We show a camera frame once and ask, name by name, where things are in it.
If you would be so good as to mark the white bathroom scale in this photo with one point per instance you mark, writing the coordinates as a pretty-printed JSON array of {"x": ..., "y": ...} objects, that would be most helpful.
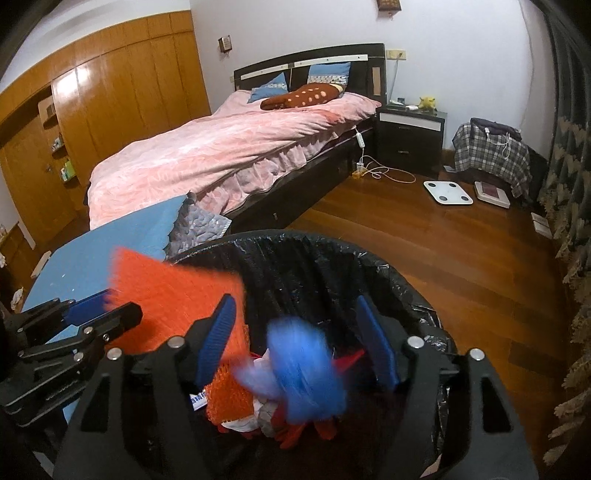
[{"x": 449, "y": 193}]

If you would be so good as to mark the orange knitted glove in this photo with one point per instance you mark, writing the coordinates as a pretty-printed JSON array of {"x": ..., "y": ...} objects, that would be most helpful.
[
  {"x": 175, "y": 300},
  {"x": 226, "y": 397}
]

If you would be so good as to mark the dark nightstand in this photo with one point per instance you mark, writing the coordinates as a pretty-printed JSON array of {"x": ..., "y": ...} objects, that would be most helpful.
[{"x": 406, "y": 147}]

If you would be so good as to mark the black trash bin with bag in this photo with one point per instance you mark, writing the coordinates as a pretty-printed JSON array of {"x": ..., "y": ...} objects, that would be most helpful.
[{"x": 323, "y": 277}]

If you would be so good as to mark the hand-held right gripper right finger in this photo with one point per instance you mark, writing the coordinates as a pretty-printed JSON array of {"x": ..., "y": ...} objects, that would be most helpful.
[{"x": 381, "y": 346}]

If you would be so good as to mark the white paper ball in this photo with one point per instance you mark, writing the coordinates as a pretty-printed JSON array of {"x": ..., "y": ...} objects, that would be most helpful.
[
  {"x": 268, "y": 415},
  {"x": 262, "y": 369}
]

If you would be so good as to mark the wooden side cabinet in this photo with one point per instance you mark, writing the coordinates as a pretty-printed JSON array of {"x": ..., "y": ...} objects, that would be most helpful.
[{"x": 11, "y": 244}]

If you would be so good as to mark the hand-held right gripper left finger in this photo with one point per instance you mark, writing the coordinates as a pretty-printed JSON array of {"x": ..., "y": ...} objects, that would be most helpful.
[{"x": 214, "y": 346}]

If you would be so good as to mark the wooden door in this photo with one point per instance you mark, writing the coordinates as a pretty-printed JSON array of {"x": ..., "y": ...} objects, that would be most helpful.
[{"x": 32, "y": 184}]

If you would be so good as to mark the brown wall lamp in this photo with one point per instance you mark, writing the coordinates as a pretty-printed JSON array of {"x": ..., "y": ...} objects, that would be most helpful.
[
  {"x": 388, "y": 4},
  {"x": 226, "y": 44}
]

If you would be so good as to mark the dark jacket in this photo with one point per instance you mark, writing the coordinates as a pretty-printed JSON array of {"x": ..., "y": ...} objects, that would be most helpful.
[{"x": 489, "y": 125}]

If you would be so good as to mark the yellow plush toy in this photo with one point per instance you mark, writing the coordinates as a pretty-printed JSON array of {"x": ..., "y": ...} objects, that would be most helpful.
[{"x": 427, "y": 104}]

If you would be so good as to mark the dark patterned curtain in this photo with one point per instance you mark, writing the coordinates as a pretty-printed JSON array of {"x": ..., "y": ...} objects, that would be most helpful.
[{"x": 572, "y": 161}]

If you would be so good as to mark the white blue tissue box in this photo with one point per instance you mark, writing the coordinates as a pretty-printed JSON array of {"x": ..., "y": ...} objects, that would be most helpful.
[{"x": 199, "y": 400}]

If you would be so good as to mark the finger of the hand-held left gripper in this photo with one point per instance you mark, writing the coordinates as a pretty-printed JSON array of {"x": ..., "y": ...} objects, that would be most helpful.
[
  {"x": 87, "y": 308},
  {"x": 120, "y": 318}
]

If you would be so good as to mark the red dotted pillow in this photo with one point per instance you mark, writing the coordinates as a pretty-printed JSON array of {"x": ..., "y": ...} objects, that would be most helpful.
[{"x": 304, "y": 96}]

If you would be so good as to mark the wooden wardrobe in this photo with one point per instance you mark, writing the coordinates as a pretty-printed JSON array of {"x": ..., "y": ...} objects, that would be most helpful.
[{"x": 129, "y": 92}]

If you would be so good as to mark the blue table cloth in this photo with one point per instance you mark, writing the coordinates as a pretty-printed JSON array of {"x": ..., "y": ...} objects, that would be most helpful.
[{"x": 92, "y": 263}]

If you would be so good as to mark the blue pillow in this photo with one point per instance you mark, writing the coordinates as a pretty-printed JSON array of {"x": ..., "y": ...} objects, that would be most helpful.
[
  {"x": 272, "y": 85},
  {"x": 328, "y": 70}
]

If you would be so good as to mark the white crumpled cloth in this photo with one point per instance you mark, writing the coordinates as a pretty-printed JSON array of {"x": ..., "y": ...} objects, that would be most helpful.
[{"x": 18, "y": 295}]

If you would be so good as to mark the plaid cloth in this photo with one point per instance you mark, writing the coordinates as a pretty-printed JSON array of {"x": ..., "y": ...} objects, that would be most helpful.
[{"x": 489, "y": 157}]

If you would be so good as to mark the blue fluffy object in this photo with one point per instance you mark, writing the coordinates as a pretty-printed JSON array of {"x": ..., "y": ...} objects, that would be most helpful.
[{"x": 304, "y": 378}]

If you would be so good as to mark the grey quilted cloth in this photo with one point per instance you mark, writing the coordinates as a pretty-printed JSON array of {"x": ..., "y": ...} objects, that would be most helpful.
[{"x": 198, "y": 221}]

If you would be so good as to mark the dark wooden bed frame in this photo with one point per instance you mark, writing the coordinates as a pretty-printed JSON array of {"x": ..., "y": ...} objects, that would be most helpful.
[{"x": 355, "y": 78}]

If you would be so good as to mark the bed with pink cover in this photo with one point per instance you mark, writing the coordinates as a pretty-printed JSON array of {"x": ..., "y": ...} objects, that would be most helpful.
[{"x": 207, "y": 152}]

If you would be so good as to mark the wall power outlet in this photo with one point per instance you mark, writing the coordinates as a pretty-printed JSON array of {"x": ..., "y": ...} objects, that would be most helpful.
[{"x": 396, "y": 54}]

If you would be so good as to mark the white flat box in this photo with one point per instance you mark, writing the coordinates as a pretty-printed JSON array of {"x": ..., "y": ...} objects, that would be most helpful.
[{"x": 541, "y": 225}]

